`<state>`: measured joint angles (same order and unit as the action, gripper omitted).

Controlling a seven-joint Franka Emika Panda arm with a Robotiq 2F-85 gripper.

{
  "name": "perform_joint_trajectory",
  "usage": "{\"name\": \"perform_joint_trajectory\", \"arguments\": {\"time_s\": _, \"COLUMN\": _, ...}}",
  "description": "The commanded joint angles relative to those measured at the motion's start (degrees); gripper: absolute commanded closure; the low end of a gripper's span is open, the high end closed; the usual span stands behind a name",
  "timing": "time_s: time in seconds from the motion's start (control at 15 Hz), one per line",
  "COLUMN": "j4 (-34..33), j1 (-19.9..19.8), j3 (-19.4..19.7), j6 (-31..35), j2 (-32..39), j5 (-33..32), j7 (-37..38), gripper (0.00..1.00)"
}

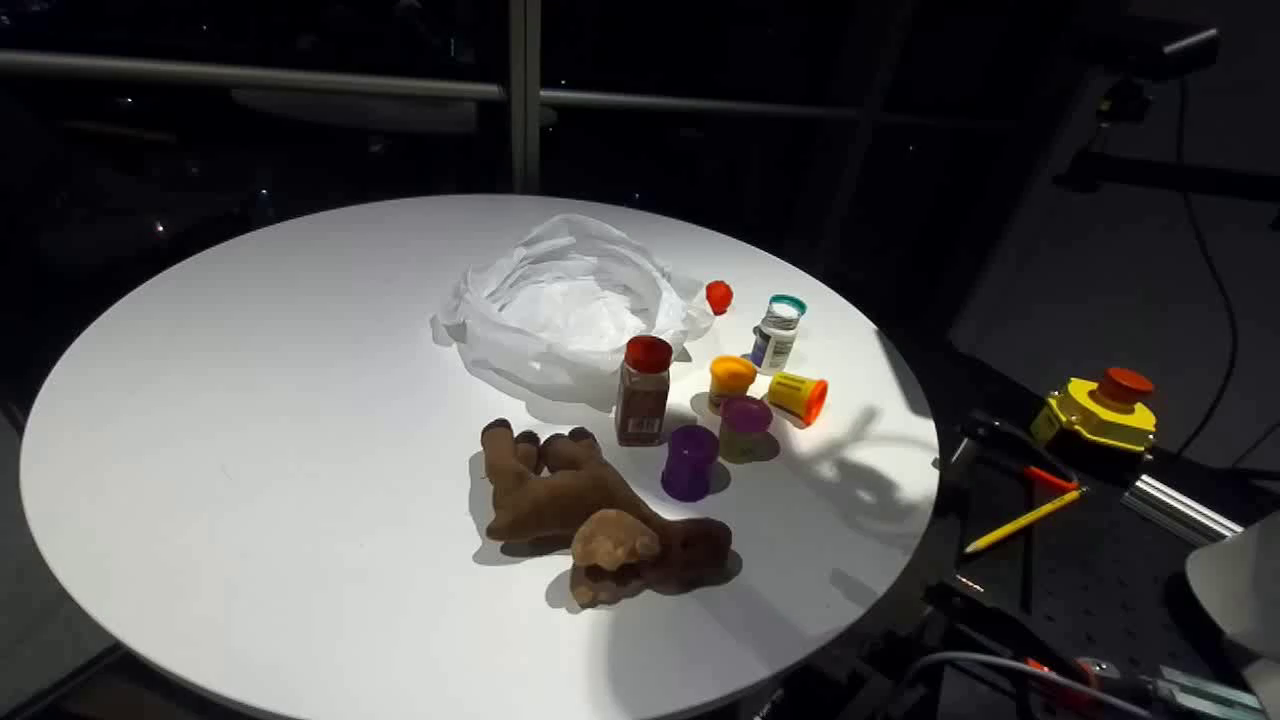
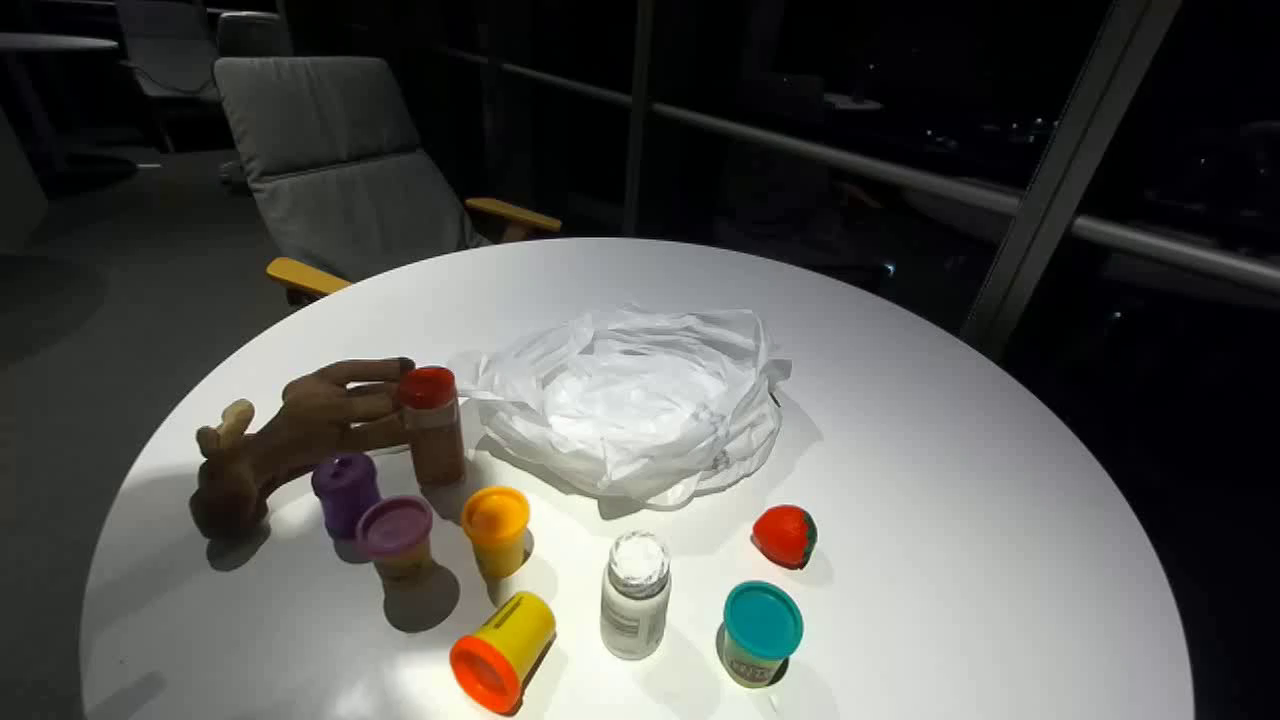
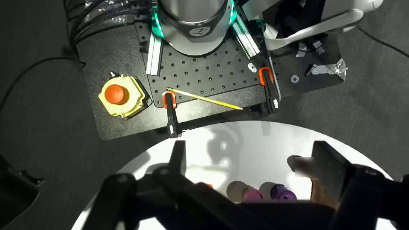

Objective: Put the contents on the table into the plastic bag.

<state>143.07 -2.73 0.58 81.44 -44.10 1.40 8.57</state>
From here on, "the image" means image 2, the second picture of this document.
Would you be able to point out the background grey chair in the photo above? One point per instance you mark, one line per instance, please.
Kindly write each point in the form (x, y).
(174, 47)

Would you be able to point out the white plastic bag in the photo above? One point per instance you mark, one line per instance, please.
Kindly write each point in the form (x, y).
(635, 410)

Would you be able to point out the grey chair wooden arms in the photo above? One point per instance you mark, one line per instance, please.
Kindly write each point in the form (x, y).
(343, 172)

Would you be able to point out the metal window railing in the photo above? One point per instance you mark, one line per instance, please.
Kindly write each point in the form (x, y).
(1137, 241)

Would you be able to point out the purple play-dough tub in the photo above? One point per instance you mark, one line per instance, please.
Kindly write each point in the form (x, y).
(347, 490)

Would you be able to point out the magenta lid play-dough tub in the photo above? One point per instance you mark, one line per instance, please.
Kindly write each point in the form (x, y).
(399, 537)

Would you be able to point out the brown plush toy animal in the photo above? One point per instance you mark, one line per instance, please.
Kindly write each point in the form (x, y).
(338, 410)

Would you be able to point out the orange lid play-dough tub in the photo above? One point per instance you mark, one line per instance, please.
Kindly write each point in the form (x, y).
(496, 530)

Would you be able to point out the brown jar red lid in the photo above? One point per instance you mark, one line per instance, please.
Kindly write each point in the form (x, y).
(434, 427)

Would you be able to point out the yellow tub orange lid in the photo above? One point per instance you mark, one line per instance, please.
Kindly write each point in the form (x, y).
(496, 656)

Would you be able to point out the teal lid play-dough tub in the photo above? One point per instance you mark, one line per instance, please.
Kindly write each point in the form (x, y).
(757, 635)

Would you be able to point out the white pill bottle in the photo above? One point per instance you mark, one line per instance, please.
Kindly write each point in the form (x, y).
(635, 594)

